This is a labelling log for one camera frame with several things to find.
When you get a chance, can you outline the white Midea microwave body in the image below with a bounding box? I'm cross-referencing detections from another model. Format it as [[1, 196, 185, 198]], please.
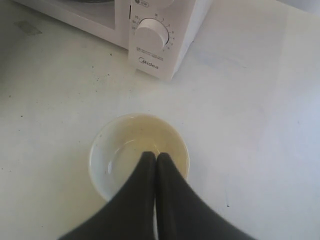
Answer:
[[22, 0, 212, 80]]

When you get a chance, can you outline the white ceramic bowl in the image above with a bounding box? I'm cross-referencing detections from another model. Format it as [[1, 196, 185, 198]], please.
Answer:
[[88, 113, 190, 202]]

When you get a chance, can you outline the white lower timer knob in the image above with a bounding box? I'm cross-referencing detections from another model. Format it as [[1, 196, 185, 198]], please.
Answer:
[[134, 18, 169, 52]]

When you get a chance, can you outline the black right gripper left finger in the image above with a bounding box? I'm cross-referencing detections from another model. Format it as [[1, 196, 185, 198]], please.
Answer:
[[61, 151, 156, 240]]

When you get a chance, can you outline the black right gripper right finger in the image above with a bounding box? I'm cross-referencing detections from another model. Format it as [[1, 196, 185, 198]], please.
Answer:
[[155, 153, 252, 240]]

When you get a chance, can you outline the clear tape patch on table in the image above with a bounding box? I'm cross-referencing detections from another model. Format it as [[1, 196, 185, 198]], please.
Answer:
[[13, 20, 42, 36]]

